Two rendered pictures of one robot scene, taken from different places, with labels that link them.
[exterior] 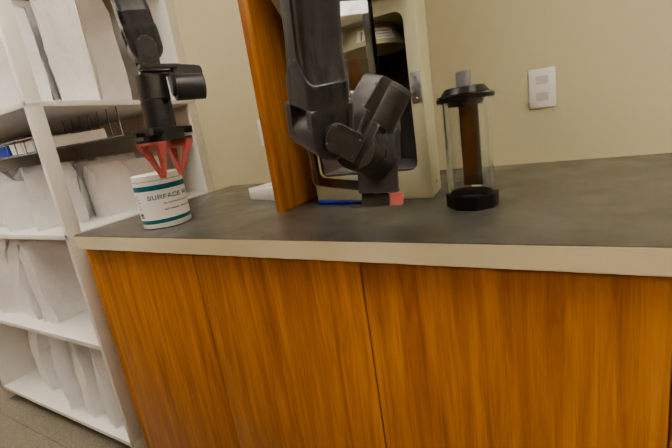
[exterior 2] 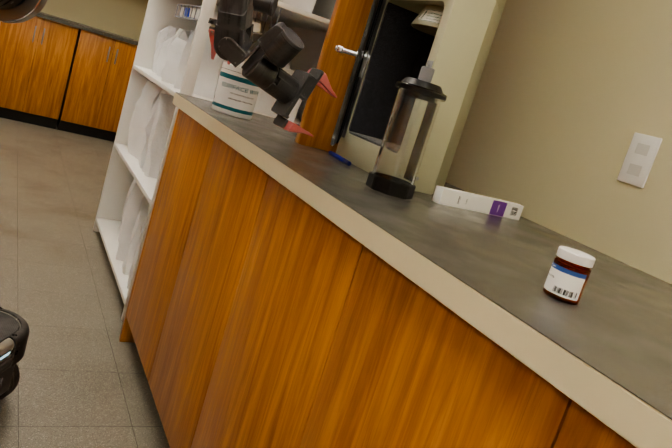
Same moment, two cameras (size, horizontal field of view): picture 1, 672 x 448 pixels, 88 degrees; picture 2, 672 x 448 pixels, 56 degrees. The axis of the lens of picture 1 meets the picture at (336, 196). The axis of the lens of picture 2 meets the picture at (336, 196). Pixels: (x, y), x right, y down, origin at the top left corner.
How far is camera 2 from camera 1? 102 cm
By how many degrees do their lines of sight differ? 32
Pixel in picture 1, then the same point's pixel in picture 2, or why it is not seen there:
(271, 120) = (326, 59)
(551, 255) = (318, 196)
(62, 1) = not seen: outside the picture
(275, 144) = not seen: hidden behind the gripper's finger
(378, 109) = (269, 44)
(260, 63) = (341, 7)
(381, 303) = (263, 214)
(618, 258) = (335, 209)
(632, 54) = not seen: outside the picture
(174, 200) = (239, 95)
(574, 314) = (322, 258)
